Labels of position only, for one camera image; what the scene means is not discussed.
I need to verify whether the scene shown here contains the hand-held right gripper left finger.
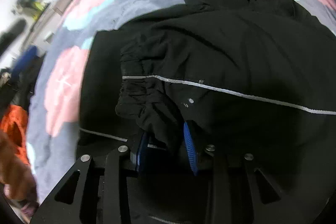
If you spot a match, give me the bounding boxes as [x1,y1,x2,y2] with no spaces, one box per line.
[30,133,151,224]

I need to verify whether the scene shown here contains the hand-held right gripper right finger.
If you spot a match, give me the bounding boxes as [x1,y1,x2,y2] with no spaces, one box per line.
[183,121,329,224]

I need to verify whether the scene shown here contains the black jacket with reflective stripe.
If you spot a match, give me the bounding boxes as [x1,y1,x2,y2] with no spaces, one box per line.
[76,0,336,224]

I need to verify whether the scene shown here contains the dark clothes pile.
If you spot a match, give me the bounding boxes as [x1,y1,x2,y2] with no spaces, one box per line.
[0,68,36,119]

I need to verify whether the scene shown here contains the floral pink and grey blanket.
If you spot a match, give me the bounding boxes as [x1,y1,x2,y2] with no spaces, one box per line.
[26,0,336,205]

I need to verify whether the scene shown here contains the brown fuzzy cloth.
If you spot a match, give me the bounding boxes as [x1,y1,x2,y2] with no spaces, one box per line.
[0,130,38,202]

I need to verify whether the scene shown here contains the orange cloth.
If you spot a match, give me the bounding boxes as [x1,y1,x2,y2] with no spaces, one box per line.
[0,104,31,167]

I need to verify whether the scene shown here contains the blue cloth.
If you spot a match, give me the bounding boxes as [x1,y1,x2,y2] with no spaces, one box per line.
[11,46,39,84]

